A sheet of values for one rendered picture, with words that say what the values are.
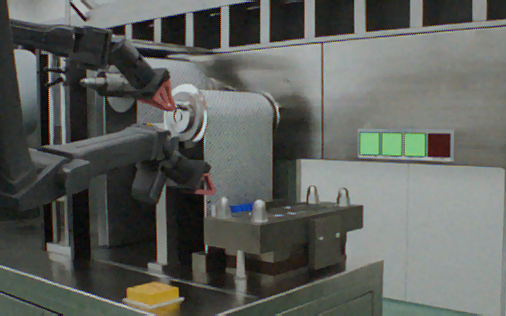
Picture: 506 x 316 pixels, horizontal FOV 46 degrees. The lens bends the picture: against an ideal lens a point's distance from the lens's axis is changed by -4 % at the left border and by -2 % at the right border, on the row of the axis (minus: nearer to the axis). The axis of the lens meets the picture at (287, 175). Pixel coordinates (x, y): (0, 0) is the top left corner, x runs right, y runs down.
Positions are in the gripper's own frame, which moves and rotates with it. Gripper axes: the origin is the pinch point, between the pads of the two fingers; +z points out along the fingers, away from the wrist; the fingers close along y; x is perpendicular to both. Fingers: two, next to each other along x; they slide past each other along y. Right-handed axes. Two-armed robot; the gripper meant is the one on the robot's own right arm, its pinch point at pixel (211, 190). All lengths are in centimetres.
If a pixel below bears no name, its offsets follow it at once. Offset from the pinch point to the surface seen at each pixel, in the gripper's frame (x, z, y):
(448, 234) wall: 83, 256, -54
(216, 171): 4.5, -0.8, 0.2
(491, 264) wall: 69, 263, -25
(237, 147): 12.6, 2.8, 0.3
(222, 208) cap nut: -4.7, -2.4, 7.8
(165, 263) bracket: -18.2, 2.1, -8.0
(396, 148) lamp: 22.9, 21.0, 31.2
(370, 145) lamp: 23.3, 20.7, 24.2
